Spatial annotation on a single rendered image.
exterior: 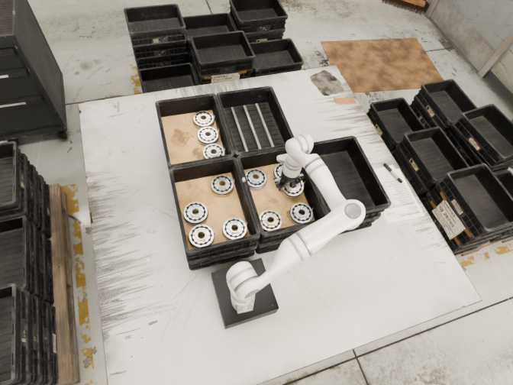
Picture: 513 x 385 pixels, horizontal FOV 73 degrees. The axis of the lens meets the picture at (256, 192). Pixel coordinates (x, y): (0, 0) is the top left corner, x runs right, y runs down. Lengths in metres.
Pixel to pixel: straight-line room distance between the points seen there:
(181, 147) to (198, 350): 0.90
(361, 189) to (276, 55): 1.60
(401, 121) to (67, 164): 2.53
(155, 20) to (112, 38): 0.81
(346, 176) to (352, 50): 2.34
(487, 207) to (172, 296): 1.89
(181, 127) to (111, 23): 2.33
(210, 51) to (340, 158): 1.41
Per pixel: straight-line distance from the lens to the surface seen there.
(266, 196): 1.58
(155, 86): 2.84
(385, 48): 4.10
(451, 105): 3.16
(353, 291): 1.64
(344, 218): 1.17
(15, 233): 2.24
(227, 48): 2.81
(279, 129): 1.82
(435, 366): 2.54
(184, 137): 1.76
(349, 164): 1.78
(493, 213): 2.51
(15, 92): 2.69
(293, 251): 1.13
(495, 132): 2.96
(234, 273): 1.14
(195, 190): 1.58
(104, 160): 1.90
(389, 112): 2.99
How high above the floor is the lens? 2.18
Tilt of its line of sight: 59 degrees down
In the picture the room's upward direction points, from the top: 11 degrees clockwise
